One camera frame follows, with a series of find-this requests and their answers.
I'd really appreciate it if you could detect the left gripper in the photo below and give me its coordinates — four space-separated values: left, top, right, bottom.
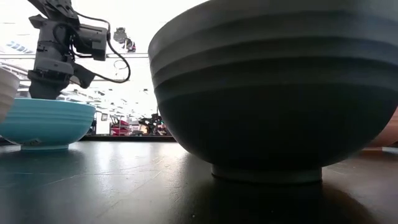
27 14 96 100

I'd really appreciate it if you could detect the blue bowl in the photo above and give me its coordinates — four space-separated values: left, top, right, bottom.
0 98 96 152

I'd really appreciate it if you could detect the tan bowl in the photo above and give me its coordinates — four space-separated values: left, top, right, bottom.
0 67 21 123

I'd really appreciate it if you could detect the black bowl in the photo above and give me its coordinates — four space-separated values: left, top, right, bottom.
147 0 398 185

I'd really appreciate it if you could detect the orange bowl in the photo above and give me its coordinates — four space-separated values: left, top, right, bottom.
368 107 398 149

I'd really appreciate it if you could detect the thin overhead rig beam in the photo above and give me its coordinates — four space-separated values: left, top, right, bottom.
70 78 130 83

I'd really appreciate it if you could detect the distant red cart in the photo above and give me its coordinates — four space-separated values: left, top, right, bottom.
109 117 131 136

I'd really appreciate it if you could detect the grey overhead rig beam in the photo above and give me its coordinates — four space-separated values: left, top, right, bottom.
0 52 149 60

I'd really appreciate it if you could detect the dark ceiling-hung camera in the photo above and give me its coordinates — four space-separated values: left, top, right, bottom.
113 27 137 53

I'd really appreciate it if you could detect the black table frame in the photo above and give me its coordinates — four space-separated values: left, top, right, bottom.
80 134 177 142

